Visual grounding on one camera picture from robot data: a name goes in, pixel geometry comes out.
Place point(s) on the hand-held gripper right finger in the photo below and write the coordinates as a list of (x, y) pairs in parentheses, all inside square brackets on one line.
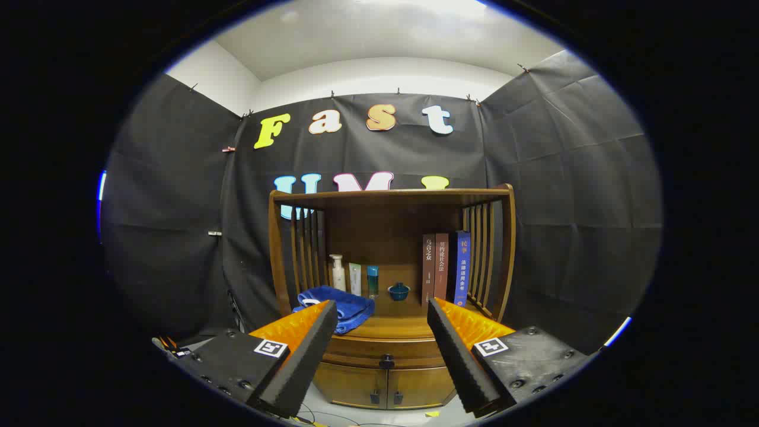
[(453, 350)]

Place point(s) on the wooden cabinet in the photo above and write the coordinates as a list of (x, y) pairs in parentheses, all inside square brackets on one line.
[(379, 231)]

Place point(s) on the blue book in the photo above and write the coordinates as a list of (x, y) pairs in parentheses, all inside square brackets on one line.
[(462, 267)]

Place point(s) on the wooden cabinet door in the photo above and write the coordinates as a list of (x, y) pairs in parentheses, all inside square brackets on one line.
[(350, 385), (421, 386)]

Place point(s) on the dark blue lidded teacup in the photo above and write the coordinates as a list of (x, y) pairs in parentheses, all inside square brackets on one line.
[(399, 292)]

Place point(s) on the folded blue towel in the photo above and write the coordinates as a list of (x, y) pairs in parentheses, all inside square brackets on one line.
[(350, 308)]

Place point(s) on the wooden countertop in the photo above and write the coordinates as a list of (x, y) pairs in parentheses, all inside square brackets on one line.
[(394, 326)]

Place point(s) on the white pump bottle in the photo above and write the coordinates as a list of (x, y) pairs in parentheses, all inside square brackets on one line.
[(338, 276)]

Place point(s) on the teal bottle with blue cap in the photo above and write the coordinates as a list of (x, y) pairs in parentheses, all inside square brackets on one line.
[(372, 281)]

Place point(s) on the white and green tube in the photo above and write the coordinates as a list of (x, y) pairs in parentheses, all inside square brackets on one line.
[(355, 280)]

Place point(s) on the dark brown book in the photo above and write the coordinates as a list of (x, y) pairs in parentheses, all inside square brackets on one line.
[(429, 267)]

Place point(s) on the reddish brown book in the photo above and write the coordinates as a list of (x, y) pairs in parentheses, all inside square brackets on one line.
[(442, 267)]

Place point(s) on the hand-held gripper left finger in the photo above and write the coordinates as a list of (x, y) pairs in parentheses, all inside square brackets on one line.
[(308, 350)]

